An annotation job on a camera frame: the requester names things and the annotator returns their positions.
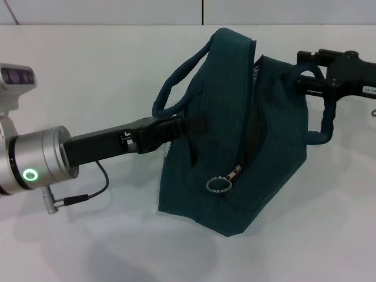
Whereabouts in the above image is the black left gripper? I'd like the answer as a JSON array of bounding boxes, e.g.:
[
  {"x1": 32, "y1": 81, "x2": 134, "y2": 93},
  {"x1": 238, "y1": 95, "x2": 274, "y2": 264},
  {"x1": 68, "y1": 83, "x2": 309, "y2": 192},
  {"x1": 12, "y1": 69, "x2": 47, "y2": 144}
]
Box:
[{"x1": 63, "y1": 113, "x2": 208, "y2": 168}]

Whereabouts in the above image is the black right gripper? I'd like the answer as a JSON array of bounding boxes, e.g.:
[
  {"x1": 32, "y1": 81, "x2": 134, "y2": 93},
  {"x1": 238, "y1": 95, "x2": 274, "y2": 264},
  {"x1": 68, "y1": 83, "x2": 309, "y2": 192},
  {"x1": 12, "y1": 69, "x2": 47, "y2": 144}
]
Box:
[{"x1": 295, "y1": 49, "x2": 376, "y2": 102}]

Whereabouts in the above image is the dark teal insulated bag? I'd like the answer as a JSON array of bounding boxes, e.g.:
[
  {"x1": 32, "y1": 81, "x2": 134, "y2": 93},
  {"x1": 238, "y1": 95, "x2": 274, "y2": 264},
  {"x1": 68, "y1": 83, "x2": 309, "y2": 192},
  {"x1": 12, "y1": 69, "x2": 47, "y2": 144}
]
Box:
[{"x1": 152, "y1": 27, "x2": 335, "y2": 236}]

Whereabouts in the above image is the left gripper cable with plug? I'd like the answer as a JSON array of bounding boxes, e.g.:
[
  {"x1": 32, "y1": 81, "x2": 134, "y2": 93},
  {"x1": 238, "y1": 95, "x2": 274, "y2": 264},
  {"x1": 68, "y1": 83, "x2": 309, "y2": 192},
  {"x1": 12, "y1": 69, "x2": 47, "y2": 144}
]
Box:
[{"x1": 41, "y1": 160, "x2": 110, "y2": 215}]

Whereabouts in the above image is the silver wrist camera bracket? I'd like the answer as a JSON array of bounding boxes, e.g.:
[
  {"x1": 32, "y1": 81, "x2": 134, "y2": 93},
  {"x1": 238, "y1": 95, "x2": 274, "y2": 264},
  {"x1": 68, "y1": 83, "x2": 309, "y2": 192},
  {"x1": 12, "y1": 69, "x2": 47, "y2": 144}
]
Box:
[{"x1": 0, "y1": 89, "x2": 22, "y2": 137}]

